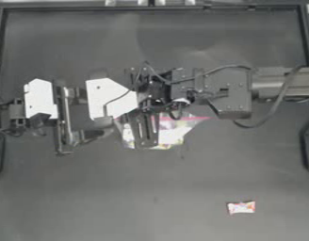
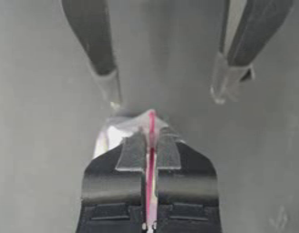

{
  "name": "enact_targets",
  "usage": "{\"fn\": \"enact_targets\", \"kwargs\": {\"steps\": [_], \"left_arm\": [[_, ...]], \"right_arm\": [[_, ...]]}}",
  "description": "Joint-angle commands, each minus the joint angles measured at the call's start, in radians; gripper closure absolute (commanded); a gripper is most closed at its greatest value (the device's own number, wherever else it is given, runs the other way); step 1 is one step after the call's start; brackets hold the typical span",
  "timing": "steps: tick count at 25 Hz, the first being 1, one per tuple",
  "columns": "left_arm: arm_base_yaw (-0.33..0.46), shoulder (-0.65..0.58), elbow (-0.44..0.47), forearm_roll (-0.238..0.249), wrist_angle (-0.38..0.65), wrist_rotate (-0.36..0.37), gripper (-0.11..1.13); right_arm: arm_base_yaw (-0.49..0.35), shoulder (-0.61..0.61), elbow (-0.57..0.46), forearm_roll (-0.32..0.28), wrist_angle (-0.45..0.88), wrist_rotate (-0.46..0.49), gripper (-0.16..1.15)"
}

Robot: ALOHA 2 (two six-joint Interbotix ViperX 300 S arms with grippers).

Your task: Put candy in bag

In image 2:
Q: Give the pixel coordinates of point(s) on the clear bag with pink zip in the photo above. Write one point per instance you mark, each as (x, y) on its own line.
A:
(153, 121)

